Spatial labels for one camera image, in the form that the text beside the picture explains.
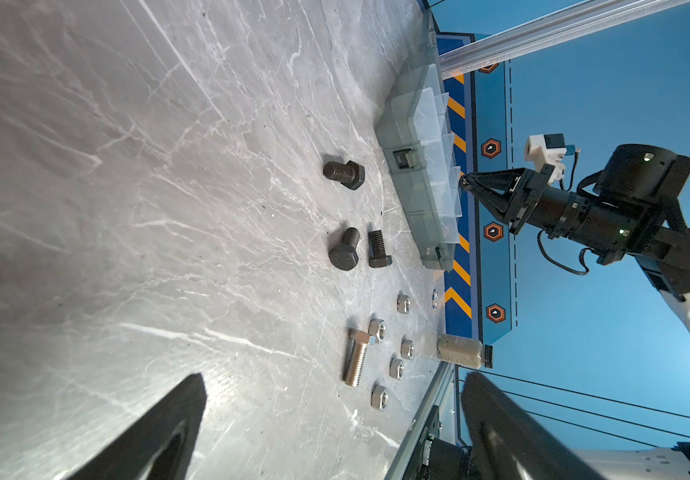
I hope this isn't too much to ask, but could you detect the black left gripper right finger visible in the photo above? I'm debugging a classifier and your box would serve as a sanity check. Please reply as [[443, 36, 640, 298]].
[[461, 372, 602, 479]]

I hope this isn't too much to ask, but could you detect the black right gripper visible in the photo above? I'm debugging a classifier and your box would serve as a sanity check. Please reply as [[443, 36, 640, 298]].
[[460, 144, 690, 266]]

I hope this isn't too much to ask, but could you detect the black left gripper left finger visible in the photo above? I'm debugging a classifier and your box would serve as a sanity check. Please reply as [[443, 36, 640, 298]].
[[71, 373, 207, 479]]

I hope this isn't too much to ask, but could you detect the silver cap nut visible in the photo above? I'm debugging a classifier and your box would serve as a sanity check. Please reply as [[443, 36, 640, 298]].
[[368, 319, 386, 343], [371, 384, 389, 411], [397, 294, 411, 314], [400, 338, 415, 360], [389, 357, 405, 380]]

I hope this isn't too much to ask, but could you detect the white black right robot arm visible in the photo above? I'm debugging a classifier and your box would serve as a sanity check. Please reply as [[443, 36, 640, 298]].
[[459, 144, 690, 333]]

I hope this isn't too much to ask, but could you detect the small jar black lid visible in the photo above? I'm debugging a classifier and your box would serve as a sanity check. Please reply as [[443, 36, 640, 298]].
[[437, 334, 494, 369]]

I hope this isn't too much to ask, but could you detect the clear grey compartment organizer box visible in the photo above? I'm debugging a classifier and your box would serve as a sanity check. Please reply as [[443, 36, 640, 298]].
[[375, 11, 462, 271]]

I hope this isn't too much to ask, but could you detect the black hex bolt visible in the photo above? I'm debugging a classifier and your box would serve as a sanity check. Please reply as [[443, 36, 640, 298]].
[[368, 230, 393, 269], [329, 227, 361, 271], [323, 161, 366, 190]]

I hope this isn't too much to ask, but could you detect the silver hex bolt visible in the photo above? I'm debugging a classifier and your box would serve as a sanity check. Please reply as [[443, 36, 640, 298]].
[[344, 328, 372, 387]]

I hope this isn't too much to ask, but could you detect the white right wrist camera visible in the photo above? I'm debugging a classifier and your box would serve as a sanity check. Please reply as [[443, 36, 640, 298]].
[[525, 133, 580, 185]]

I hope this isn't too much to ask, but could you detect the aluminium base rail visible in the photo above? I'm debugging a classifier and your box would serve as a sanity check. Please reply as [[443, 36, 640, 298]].
[[384, 361, 454, 480]]

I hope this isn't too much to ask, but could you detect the aluminium frame post right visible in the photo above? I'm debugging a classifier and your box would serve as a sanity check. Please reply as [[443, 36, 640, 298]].
[[438, 0, 690, 79]]

